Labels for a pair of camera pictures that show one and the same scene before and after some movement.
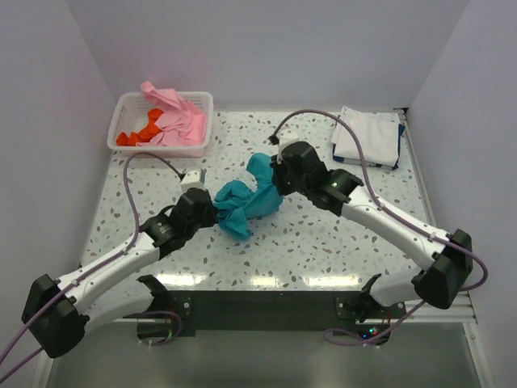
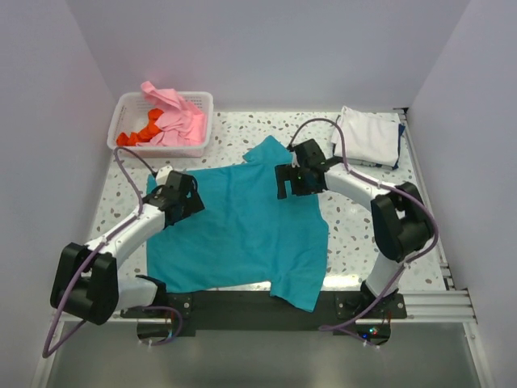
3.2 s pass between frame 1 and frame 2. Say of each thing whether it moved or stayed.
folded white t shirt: stayed
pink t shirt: stayed
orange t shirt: stayed
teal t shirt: moved
